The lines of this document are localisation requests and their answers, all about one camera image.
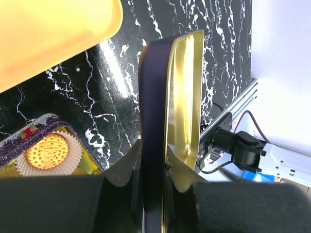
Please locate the tan round biscuit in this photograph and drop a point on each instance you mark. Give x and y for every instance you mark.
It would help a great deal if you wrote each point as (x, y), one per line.
(48, 153)

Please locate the aluminium frame rail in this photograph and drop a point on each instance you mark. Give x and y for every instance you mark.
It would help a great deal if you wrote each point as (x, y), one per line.
(236, 107)

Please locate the yellow plastic tray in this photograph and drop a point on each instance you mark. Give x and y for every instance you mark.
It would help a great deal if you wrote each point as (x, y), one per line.
(36, 35)

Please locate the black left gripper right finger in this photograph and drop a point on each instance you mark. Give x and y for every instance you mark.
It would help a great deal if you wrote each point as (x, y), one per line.
(233, 201)

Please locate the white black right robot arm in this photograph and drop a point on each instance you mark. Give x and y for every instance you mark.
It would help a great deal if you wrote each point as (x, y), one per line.
(254, 155)

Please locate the gold tin lid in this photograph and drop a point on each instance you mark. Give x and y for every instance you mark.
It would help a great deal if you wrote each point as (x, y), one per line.
(170, 91)

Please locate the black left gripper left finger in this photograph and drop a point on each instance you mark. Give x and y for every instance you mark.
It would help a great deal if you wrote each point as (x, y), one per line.
(110, 202)

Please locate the white paper cup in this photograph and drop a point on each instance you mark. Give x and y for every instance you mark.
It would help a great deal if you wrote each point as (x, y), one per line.
(67, 167)

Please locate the decorated cookie tin box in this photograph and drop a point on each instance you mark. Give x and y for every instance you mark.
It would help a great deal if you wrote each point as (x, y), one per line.
(16, 144)

